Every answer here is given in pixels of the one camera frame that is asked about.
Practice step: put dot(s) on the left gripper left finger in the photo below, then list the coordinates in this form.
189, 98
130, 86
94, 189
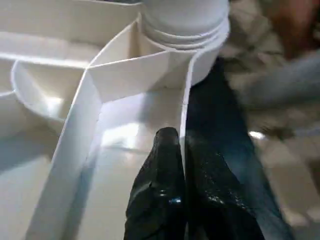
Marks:
160, 187

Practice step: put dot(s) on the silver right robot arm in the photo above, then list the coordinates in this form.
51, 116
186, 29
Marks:
287, 82

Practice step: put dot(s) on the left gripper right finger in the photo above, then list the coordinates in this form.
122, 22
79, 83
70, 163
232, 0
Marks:
215, 200

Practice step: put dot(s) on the white plastic table top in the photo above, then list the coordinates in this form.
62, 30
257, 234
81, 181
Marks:
50, 150

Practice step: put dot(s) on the white table leg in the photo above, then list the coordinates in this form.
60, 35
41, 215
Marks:
185, 15

